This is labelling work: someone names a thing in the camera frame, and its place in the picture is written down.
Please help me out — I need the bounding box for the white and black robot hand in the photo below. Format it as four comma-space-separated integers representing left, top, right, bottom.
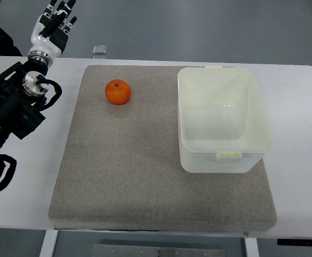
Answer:
28, 1, 77, 65

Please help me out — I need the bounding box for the orange fruit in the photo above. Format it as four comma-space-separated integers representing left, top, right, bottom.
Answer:
105, 79, 131, 105

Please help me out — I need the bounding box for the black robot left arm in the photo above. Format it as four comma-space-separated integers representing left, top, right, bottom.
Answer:
0, 50, 62, 191

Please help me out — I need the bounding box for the white plastic box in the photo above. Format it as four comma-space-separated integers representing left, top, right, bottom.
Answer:
177, 67, 273, 173

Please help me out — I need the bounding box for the small clear plastic object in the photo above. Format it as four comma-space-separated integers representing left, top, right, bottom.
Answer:
92, 45, 107, 55

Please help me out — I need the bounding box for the grey felt mat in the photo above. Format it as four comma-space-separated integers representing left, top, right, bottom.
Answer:
49, 65, 277, 232

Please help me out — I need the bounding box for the white table leg left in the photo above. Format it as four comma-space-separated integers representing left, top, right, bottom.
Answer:
39, 230, 58, 257

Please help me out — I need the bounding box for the white table leg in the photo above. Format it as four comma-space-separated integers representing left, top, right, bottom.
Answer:
39, 230, 58, 257
244, 238, 259, 257

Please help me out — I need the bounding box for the white table leg right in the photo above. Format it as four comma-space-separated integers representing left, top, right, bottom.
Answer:
244, 238, 259, 257

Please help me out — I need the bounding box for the black table control panel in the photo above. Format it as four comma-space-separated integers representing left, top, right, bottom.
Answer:
277, 239, 312, 247

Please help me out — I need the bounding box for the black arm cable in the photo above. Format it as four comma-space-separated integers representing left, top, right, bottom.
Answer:
0, 153, 18, 193

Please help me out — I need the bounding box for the grey metal base plate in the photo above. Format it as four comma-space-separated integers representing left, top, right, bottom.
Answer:
91, 244, 226, 257

